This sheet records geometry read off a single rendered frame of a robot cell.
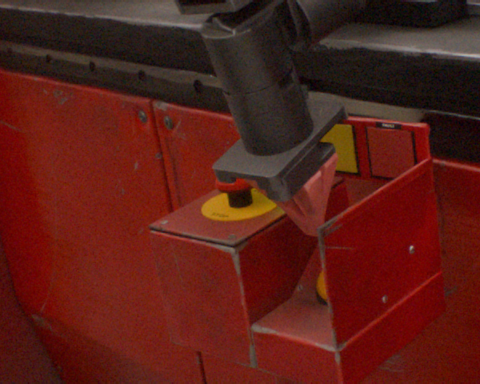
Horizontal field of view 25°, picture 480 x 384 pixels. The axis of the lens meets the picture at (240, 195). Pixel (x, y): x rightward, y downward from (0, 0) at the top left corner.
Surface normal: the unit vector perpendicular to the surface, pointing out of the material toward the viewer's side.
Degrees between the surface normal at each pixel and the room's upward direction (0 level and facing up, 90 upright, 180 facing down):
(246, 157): 15
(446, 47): 0
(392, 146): 90
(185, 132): 90
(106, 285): 90
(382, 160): 90
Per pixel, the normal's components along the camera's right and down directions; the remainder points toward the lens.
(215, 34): -0.32, -0.79
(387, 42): -0.15, -0.92
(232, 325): -0.65, 0.36
